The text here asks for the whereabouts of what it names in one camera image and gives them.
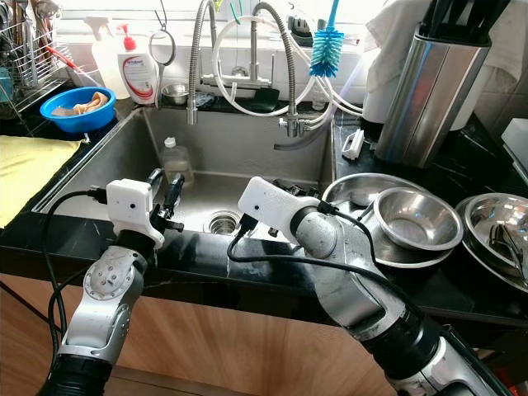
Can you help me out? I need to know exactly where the metal wire dish rack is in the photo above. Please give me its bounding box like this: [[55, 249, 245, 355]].
[[0, 0, 71, 120]]

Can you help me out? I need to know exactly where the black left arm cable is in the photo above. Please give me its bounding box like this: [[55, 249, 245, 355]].
[[44, 186, 116, 389]]

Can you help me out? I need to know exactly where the small steel bowl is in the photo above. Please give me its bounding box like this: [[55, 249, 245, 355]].
[[373, 187, 464, 252]]

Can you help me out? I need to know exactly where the blue bottle brush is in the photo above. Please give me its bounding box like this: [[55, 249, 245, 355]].
[[309, 0, 346, 78]]

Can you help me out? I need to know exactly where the steel mixer tap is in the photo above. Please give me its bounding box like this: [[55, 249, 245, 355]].
[[214, 21, 277, 87]]

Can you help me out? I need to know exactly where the flexible steel hose with valve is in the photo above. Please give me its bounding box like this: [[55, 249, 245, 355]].
[[252, 0, 323, 137]]

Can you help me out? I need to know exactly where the wooden sink cabinet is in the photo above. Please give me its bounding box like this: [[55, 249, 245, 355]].
[[0, 272, 397, 396]]

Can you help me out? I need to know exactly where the white hanging towel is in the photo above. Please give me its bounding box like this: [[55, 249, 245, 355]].
[[363, 0, 442, 92]]

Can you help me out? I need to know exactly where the white plastic water hose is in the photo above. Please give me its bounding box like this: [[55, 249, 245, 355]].
[[210, 12, 368, 120]]

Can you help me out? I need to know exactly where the steel knife block with knives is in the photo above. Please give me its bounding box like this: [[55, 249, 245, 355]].
[[375, 0, 512, 168]]

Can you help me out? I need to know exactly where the steel cutlery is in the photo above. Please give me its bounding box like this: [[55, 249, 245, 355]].
[[491, 223, 528, 281]]

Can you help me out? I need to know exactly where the beige cloth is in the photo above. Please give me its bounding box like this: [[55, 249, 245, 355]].
[[52, 91, 110, 116]]

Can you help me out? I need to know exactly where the yellow cloth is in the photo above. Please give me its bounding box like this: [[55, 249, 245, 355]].
[[0, 134, 83, 229]]

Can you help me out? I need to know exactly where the round metal mesh strainer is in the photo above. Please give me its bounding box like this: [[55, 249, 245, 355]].
[[148, 27, 178, 108]]

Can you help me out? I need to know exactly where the clear plastic bottle white cap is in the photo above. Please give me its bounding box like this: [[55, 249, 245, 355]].
[[161, 136, 195, 186]]

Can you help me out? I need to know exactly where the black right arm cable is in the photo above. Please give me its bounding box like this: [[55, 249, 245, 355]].
[[227, 198, 463, 331]]

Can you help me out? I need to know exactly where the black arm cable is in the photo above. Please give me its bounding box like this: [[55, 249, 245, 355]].
[[227, 198, 463, 331], [44, 186, 116, 389]]

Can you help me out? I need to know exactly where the steel plate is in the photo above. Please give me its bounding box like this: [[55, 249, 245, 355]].
[[322, 173, 463, 269], [458, 194, 528, 294]]

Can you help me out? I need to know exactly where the white red soap pump bottle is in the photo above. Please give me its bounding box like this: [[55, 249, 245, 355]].
[[117, 23, 160, 106]]

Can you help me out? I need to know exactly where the flexible steel gooseneck faucet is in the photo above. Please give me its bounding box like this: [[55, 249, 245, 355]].
[[188, 0, 228, 126]]

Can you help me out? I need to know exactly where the white washing machine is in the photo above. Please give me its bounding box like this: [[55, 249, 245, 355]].
[[502, 118, 528, 186]]

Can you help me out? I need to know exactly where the teal plastic container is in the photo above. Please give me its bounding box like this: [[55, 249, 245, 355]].
[[0, 66, 14, 104]]

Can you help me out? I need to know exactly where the translucent spray bottle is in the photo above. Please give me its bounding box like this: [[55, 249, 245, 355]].
[[87, 16, 133, 100]]

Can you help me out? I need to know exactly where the black zip tie hook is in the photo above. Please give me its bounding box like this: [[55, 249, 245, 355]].
[[156, 0, 172, 34]]

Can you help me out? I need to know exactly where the round steel sink drain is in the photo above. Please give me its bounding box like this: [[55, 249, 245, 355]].
[[206, 210, 242, 234]]

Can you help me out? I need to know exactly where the white scrub brush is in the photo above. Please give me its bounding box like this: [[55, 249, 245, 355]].
[[342, 128, 365, 161]]

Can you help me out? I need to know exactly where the dark green sponge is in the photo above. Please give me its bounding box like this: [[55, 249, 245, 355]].
[[249, 88, 280, 111]]

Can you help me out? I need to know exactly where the blue plastic bowl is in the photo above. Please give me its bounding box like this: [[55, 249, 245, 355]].
[[40, 86, 116, 134]]

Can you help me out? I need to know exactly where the stainless steel sink basin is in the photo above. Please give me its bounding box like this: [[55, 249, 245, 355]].
[[37, 107, 339, 244]]

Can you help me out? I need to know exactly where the large steel bowl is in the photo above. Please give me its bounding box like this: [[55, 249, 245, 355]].
[[464, 194, 528, 273]]

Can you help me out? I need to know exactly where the tiny steel bowl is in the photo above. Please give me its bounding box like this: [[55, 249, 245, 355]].
[[161, 82, 192, 106]]

